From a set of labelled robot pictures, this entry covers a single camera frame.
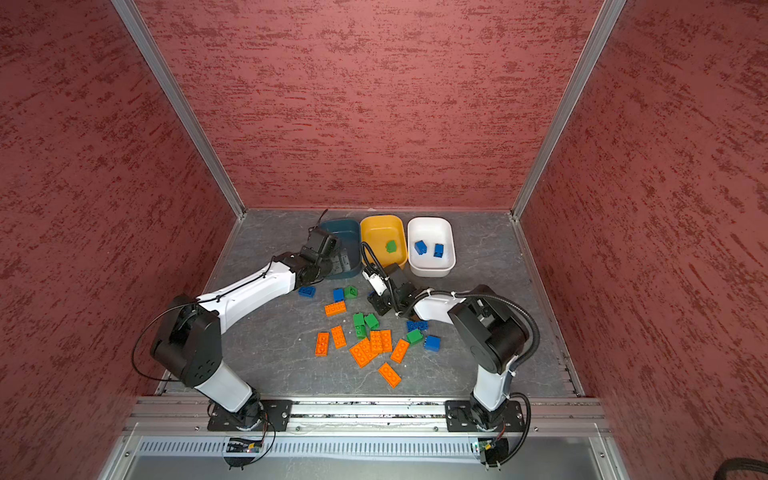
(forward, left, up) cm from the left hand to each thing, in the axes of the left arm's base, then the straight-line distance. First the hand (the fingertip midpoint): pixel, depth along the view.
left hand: (335, 267), depth 90 cm
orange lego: (-9, 0, -10) cm, 13 cm away
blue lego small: (+14, -35, -9) cm, 38 cm away
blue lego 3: (-19, -30, -12) cm, 38 cm away
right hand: (-7, -12, -9) cm, 16 cm away
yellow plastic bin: (+21, -15, -9) cm, 27 cm away
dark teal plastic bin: (+21, -1, -9) cm, 23 cm away
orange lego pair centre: (-20, -15, -9) cm, 26 cm away
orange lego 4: (-22, -20, -12) cm, 32 cm away
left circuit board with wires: (-46, +19, -15) cm, 52 cm away
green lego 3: (-18, -25, -9) cm, 32 cm away
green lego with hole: (-4, -4, -9) cm, 11 cm away
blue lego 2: (-14, -25, -10) cm, 30 cm away
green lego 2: (-13, -12, -10) cm, 20 cm away
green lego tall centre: (-15, -8, -9) cm, 19 cm away
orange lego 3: (-18, -2, -11) cm, 21 cm away
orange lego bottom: (-28, -18, -11) cm, 35 cm away
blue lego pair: (+15, -28, -9) cm, 33 cm away
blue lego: (-4, 0, -11) cm, 12 cm away
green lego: (+16, -17, -10) cm, 26 cm away
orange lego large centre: (-23, -10, -11) cm, 27 cm away
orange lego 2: (-21, +2, -11) cm, 24 cm away
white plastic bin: (+15, -32, -10) cm, 37 cm away
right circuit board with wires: (-45, -43, -12) cm, 64 cm away
